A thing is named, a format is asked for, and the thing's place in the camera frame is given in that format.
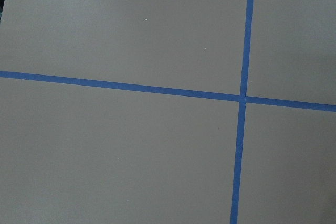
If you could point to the brown paper table cover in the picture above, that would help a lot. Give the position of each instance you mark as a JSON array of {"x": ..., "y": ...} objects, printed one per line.
[{"x": 168, "y": 111}]

